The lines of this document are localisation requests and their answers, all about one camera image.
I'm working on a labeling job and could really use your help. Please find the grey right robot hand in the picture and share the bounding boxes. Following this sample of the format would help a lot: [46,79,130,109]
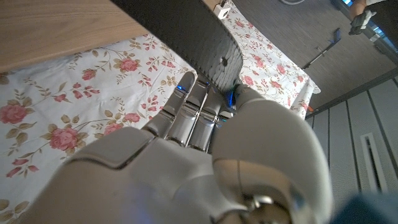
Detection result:
[18,71,335,224]

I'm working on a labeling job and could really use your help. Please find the floral backdrop cloth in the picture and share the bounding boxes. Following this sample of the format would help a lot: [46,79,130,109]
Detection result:
[0,0,322,224]

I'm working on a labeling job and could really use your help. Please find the blue handled floor tool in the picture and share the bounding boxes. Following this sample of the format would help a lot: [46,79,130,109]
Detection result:
[303,27,343,70]

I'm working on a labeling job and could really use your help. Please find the person forearm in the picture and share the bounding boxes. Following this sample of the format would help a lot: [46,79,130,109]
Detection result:
[350,0,368,16]

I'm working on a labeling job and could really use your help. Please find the black leather belt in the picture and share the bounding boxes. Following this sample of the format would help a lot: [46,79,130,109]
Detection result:
[110,0,244,93]

